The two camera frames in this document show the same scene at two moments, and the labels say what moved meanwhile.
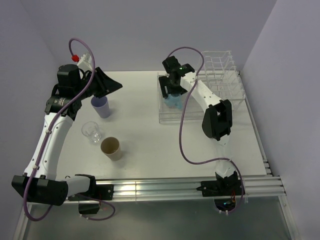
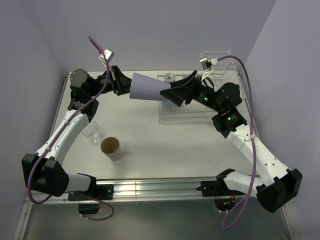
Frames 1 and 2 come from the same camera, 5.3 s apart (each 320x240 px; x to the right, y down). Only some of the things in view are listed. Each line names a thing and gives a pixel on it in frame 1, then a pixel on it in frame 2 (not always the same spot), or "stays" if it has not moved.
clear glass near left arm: (91, 129) stays
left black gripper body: (94, 84) to (114, 84)
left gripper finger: (110, 84) to (124, 80)
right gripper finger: (164, 85) to (178, 84)
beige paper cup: (110, 147) stays
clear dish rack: (219, 76) stays
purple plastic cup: (101, 106) to (147, 88)
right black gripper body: (173, 88) to (199, 92)
